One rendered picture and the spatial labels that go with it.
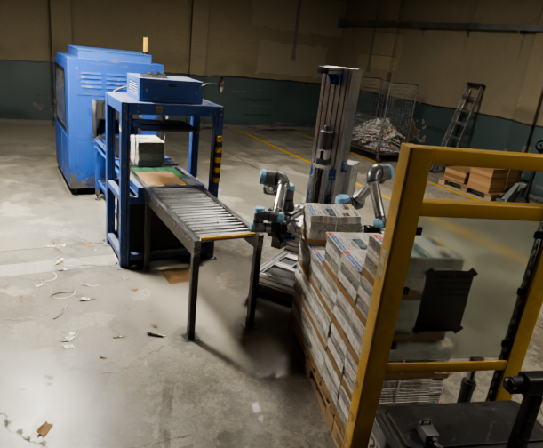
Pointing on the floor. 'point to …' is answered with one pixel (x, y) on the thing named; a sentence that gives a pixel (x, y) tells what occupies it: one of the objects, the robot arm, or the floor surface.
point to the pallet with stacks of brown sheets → (481, 180)
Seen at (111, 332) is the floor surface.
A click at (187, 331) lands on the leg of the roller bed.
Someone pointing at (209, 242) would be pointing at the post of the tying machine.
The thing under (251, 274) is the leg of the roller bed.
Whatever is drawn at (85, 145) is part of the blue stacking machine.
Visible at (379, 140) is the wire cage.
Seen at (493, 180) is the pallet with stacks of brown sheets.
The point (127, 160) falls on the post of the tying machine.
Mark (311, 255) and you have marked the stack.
